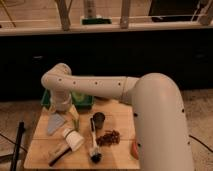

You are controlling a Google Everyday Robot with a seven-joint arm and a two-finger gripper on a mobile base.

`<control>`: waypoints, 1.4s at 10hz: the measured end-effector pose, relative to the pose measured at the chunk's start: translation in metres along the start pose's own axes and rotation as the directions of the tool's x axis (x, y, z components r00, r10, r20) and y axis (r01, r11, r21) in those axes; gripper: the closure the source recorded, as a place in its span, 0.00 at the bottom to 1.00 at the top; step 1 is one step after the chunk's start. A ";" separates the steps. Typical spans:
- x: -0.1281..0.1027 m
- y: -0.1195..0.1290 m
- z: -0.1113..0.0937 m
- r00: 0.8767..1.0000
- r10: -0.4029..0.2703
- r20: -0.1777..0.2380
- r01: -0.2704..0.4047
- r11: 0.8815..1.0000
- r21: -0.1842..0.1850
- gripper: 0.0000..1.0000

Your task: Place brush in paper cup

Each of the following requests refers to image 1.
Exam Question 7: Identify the black pole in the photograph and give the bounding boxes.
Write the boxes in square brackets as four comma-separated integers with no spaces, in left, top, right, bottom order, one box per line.
[10,122,25,171]

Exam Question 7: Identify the red object at edge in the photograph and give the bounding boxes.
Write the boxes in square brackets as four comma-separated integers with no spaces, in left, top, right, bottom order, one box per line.
[131,141,139,160]

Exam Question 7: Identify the dark small cup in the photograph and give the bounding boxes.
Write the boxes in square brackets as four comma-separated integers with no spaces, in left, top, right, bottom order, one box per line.
[93,112,105,129]

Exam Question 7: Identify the wooden board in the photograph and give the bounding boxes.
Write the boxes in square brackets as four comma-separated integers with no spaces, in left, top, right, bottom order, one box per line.
[24,99,139,171]

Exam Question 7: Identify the green base stand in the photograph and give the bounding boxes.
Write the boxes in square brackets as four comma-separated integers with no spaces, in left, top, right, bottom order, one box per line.
[82,18,111,25]

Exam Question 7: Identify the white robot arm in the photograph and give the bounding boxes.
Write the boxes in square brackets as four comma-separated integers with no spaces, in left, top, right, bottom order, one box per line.
[41,63,195,171]

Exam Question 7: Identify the white paper cup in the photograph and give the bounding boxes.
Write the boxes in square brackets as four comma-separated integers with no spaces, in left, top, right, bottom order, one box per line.
[62,128,84,152]

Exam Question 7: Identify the black cable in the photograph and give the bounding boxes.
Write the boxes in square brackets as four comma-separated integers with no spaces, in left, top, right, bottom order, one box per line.
[189,134,213,154]

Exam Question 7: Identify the green plastic bin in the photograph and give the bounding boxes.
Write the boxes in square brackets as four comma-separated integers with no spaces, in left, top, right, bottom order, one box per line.
[41,90,94,109]

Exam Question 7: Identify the black handled tool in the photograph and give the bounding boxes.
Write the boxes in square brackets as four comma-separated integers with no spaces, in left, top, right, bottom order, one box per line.
[48,148,70,166]

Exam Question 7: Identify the yellow green sponge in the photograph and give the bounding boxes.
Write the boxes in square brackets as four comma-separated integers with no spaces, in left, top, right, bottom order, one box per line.
[69,105,79,130]

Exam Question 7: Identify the black dish brush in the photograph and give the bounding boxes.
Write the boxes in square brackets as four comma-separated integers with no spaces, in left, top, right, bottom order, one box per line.
[89,119,102,164]

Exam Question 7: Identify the wooden shelf frame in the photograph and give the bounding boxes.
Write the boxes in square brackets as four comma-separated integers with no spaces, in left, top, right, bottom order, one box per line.
[0,0,213,36]

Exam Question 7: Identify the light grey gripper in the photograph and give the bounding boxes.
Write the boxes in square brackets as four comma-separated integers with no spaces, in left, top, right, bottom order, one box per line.
[47,113,66,135]

